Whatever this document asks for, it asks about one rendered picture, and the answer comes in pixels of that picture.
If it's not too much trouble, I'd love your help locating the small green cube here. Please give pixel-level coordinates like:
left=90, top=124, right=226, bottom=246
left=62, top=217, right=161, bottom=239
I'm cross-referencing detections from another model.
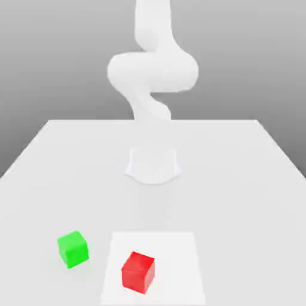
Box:
left=56, top=229, right=90, bottom=270

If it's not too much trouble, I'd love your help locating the small red cube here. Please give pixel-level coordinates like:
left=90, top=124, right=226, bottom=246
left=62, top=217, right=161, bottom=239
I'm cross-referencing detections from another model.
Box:
left=121, top=251, right=156, bottom=295

